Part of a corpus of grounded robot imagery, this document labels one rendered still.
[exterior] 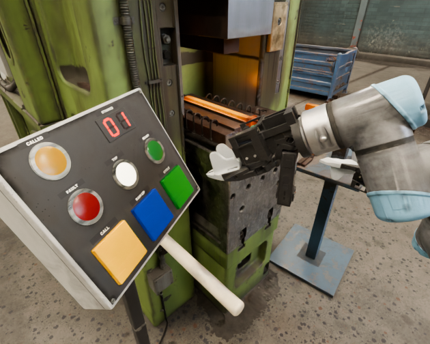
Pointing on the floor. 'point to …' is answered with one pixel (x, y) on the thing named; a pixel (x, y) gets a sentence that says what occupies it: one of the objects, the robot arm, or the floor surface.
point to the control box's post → (136, 314)
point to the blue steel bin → (322, 69)
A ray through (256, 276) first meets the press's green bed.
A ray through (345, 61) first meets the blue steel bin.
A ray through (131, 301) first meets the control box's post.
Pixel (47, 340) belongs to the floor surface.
